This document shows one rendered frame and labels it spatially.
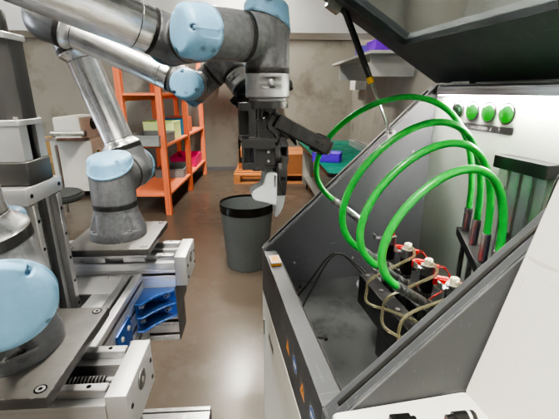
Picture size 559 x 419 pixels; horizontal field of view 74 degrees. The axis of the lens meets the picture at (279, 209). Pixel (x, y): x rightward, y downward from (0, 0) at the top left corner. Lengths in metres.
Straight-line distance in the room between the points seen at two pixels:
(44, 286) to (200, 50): 0.36
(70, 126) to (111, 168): 4.80
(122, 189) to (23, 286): 0.61
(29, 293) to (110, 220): 0.61
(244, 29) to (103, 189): 0.62
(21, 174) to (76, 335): 0.33
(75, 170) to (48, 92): 2.30
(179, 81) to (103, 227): 0.43
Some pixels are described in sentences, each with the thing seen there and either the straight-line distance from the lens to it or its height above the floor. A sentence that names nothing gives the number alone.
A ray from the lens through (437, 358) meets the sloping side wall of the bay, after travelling 0.64.
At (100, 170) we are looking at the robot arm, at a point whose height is 1.24.
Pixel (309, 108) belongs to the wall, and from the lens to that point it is 7.11.
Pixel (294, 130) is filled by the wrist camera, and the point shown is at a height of 1.37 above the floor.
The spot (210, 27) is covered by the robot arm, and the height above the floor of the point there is 1.51.
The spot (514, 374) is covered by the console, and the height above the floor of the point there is 1.06.
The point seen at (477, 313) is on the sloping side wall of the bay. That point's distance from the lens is 0.64.
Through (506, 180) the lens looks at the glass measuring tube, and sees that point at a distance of 1.01.
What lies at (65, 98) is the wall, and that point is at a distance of 7.80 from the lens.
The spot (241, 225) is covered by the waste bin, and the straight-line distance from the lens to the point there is 2.94.
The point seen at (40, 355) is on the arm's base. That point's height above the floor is 1.05.
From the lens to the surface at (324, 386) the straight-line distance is 0.71.
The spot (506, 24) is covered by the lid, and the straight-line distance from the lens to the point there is 0.88.
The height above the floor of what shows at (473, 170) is 1.31.
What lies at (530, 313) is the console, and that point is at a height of 1.14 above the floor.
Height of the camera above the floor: 1.43
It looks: 18 degrees down
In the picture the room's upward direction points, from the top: straight up
